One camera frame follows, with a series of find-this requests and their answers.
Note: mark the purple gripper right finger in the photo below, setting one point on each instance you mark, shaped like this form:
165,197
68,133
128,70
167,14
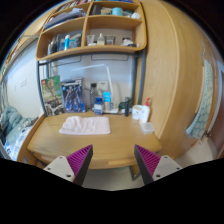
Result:
152,166

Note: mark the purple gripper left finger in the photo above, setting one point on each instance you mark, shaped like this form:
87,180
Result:
73,167

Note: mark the light pink folded towel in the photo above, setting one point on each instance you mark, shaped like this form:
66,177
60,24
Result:
76,125

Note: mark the green patterned hanging towel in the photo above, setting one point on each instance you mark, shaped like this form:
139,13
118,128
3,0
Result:
198,126

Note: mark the wooden desk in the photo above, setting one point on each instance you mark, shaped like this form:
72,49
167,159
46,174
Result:
109,151

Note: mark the clear plastic container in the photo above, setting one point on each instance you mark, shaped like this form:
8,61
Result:
147,128

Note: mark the white mug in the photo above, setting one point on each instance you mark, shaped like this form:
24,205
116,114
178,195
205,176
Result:
137,112

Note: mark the dark slim bottle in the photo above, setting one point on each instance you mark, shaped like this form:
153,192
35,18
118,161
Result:
127,105

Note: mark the green Groot toy box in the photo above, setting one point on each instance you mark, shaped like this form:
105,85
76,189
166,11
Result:
51,93

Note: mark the white desk lamp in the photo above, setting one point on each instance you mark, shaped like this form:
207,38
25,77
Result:
106,86

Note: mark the bed with green bedding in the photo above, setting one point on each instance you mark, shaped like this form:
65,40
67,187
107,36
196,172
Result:
14,128

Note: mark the blue robot model box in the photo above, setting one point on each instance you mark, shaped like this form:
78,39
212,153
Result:
73,95

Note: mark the blue small carton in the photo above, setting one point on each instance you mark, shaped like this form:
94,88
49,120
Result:
107,101

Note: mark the clear glass bottle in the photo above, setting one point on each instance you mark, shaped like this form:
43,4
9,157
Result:
93,94

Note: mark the blue white tube on shelf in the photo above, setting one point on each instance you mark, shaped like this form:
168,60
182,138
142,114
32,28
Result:
67,41

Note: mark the teal cup on shelf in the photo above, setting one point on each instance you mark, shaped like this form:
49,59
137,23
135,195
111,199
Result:
117,11

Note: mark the wooden wall shelf unit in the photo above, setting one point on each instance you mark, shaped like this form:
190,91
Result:
131,32

